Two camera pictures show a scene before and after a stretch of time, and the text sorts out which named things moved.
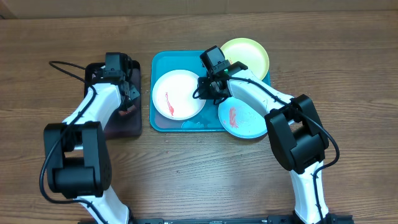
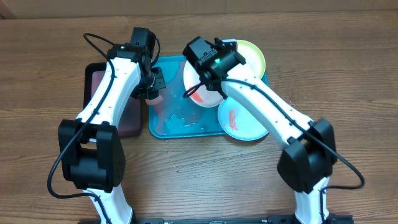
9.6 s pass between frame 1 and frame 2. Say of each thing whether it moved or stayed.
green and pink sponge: moved
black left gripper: moved
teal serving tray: moved
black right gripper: moved
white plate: moved
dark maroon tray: stayed
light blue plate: stayed
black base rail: stayed
